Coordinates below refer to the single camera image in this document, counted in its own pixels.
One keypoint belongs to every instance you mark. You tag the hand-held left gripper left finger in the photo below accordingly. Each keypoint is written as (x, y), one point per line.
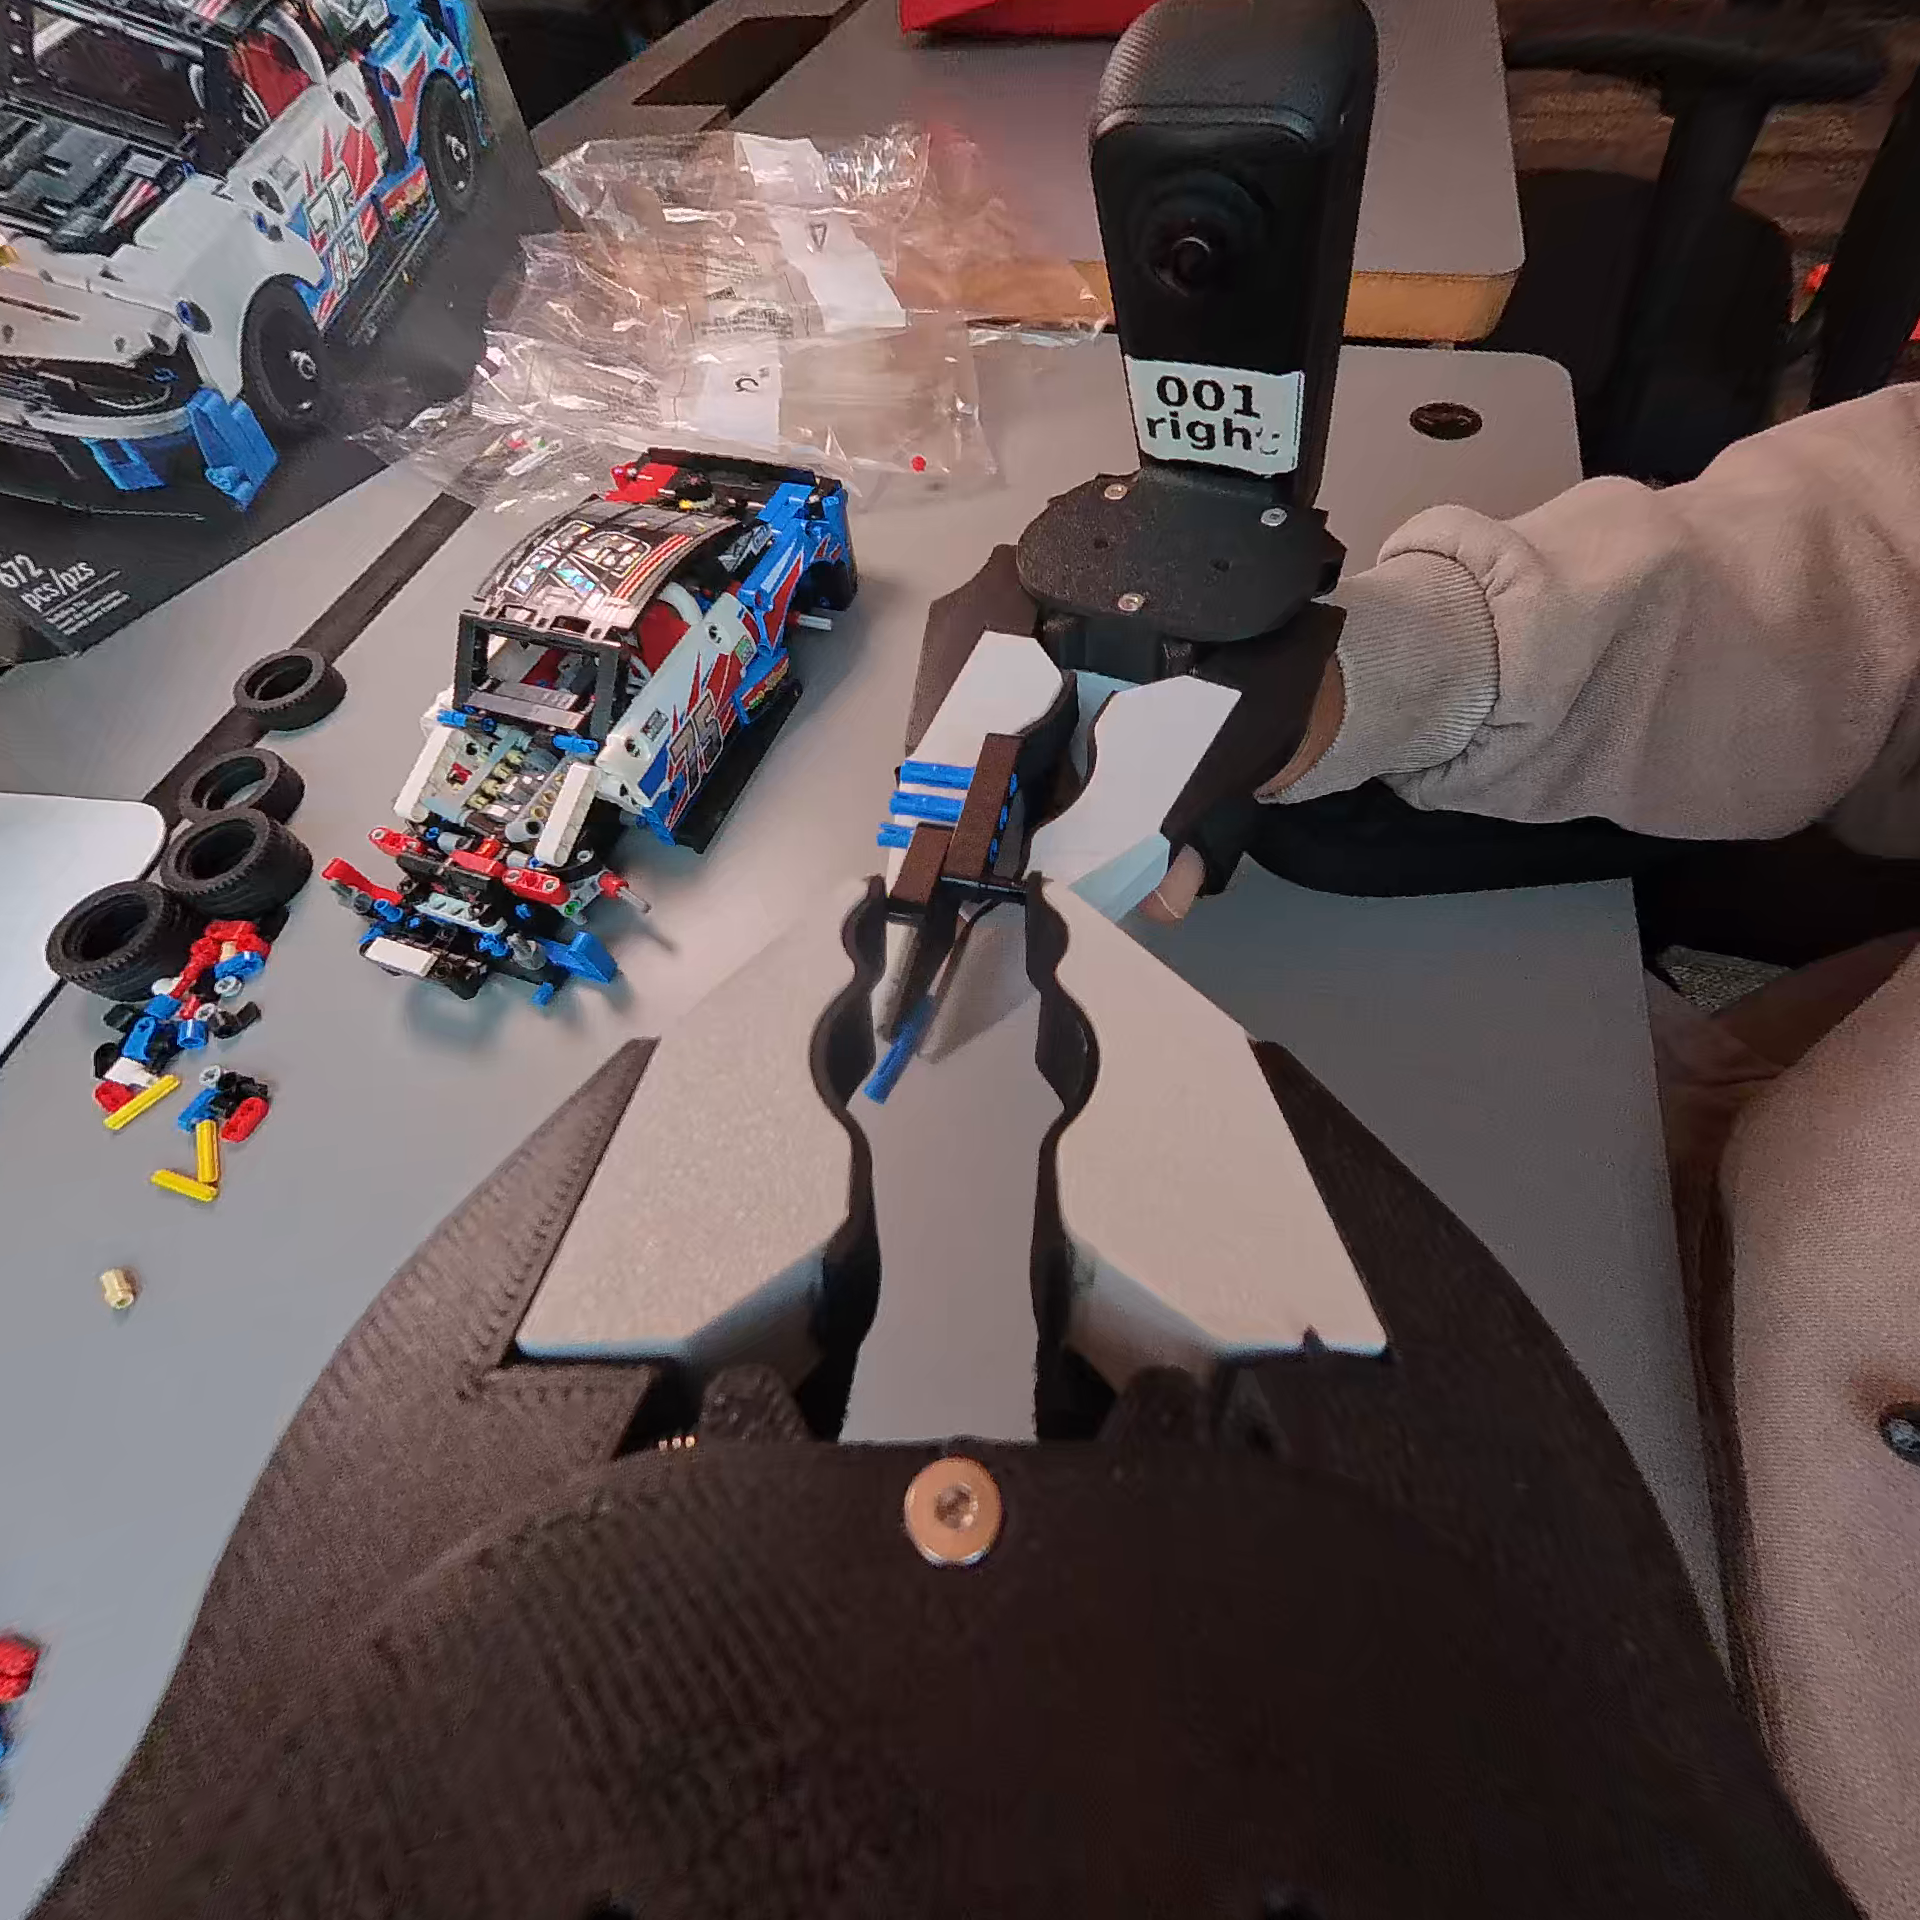
(692, 1185)

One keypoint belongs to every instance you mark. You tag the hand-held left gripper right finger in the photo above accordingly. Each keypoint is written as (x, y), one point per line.
(1215, 1185)

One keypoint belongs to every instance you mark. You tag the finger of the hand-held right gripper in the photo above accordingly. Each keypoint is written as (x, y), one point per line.
(991, 692)
(1156, 750)

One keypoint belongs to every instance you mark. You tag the black beam with blue pins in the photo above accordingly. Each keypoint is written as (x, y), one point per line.
(983, 810)

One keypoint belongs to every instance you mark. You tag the person's right forearm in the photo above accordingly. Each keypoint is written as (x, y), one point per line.
(1651, 645)

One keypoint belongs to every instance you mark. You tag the grey desk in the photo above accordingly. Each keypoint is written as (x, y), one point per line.
(1350, 1050)

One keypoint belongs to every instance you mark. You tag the person's right hand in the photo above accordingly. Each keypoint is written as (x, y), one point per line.
(1173, 893)

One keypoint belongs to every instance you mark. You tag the toy brick race car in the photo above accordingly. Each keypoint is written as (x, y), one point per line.
(662, 662)

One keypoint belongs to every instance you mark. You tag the crumpled clear plastic bag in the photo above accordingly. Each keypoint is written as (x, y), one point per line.
(721, 300)

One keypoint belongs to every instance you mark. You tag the pile of mixed coloured pieces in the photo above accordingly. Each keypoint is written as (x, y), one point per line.
(149, 1036)

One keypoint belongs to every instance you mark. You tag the black office chair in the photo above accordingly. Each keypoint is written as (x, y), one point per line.
(1694, 271)

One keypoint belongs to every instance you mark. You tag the red felt tote bag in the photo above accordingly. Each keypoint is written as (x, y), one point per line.
(1020, 14)

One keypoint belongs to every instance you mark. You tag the person's torso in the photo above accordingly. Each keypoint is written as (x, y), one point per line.
(1829, 1201)

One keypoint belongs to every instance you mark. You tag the black clip microphone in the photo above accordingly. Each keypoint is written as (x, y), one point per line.
(1902, 1433)

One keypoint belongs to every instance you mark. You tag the pile of blue red pins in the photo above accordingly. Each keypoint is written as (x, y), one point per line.
(15, 1665)

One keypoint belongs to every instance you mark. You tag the black toy car box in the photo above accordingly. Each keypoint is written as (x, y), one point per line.
(226, 224)

